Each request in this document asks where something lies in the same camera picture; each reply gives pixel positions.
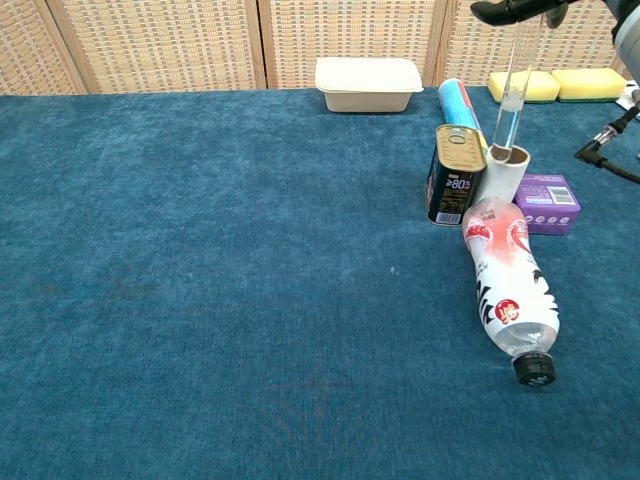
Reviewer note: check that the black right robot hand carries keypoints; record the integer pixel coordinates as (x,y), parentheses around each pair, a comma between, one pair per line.
(505,12)

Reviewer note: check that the clear glass test tube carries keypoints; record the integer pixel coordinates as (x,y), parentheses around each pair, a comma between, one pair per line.
(505,125)

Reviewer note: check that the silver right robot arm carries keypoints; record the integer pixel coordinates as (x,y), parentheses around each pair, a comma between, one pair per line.
(629,35)

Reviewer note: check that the blue cylindrical canister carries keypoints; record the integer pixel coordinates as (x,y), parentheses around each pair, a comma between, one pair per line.
(455,105)

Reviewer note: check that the yellow sponge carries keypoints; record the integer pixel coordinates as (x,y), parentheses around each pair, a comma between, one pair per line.
(590,82)
(540,85)

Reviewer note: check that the beige lidded food container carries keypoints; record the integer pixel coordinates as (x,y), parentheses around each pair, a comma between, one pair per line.
(367,82)

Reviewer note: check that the white paper roll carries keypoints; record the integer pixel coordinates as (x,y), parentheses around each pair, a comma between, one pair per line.
(500,182)

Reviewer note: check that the black and gold tin can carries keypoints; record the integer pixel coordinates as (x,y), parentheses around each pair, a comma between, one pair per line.
(452,190)

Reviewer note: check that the purple cardboard box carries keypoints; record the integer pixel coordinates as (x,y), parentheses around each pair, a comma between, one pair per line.
(545,210)

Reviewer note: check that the plastic bottle with white label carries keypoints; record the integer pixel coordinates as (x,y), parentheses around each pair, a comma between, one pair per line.
(510,280)

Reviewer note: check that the woven rattan folding screen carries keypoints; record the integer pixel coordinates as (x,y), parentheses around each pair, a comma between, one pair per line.
(160,45)

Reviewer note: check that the blue velvet tablecloth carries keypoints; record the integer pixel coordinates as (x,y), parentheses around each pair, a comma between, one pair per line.
(200,275)

